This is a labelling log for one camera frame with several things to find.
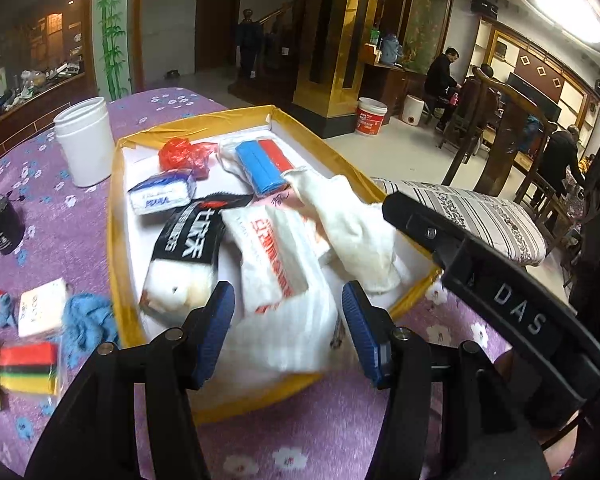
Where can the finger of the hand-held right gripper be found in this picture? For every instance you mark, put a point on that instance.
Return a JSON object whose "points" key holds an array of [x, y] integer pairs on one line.
{"points": [[420, 225]]}

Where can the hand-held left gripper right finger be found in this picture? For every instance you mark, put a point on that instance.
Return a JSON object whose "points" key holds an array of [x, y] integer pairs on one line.
{"points": [[362, 330]]}

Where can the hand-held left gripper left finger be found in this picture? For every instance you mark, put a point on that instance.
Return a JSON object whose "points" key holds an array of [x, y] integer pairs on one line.
{"points": [[220, 320]]}

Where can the white packet with red print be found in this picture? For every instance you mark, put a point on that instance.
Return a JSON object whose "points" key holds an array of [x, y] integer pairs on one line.
{"points": [[265, 250]]}

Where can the black snack packet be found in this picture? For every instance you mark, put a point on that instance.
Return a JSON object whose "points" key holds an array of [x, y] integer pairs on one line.
{"points": [[185, 240]]}

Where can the yellow cardboard box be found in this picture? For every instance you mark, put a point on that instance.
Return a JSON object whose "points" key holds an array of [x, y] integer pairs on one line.
{"points": [[135, 260]]}

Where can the blue and white tissue pack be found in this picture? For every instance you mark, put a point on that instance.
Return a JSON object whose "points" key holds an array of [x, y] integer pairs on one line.
{"points": [[160, 195]]}

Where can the blue and red sponge pack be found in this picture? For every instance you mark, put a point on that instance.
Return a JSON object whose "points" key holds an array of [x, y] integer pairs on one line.
{"points": [[260, 165]]}

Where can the white patterned tissue pack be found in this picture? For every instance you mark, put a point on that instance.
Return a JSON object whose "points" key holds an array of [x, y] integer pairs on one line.
{"points": [[40, 307]]}

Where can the rainbow striped cloth pack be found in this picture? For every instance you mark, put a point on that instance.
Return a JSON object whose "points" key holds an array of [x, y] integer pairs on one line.
{"points": [[27, 367]]}

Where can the striped seat cushion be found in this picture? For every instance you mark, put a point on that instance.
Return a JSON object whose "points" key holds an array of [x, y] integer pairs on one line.
{"points": [[490, 225]]}

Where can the dark wooden chair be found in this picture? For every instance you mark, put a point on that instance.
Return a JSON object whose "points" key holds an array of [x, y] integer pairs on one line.
{"points": [[502, 150]]}

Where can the white humidifier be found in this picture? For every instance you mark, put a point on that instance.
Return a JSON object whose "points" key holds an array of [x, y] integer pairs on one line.
{"points": [[412, 110]]}

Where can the white plastic bucket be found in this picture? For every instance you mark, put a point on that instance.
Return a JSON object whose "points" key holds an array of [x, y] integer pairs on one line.
{"points": [[372, 117]]}

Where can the wooden cabinet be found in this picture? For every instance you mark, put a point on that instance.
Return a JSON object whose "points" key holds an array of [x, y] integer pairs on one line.
{"points": [[390, 85]]}

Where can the red plastic bag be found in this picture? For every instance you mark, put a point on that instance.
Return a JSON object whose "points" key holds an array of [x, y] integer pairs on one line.
{"points": [[177, 155]]}

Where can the black television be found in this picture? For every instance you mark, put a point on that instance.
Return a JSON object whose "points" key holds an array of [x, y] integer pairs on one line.
{"points": [[535, 95]]}

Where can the blue thermos jug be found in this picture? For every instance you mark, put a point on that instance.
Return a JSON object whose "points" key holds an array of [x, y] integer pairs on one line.
{"points": [[391, 50]]}

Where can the green bottle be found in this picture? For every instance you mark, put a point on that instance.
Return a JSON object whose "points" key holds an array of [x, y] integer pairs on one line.
{"points": [[375, 39]]}

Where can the white plastic jar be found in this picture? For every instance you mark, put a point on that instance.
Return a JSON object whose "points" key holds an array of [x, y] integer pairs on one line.
{"points": [[85, 145]]}

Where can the black electric motor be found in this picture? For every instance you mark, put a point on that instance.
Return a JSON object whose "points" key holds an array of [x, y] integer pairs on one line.
{"points": [[2, 225]]}

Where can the round ceiling lamp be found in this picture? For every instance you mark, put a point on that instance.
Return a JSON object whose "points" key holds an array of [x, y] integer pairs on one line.
{"points": [[570, 10]]}

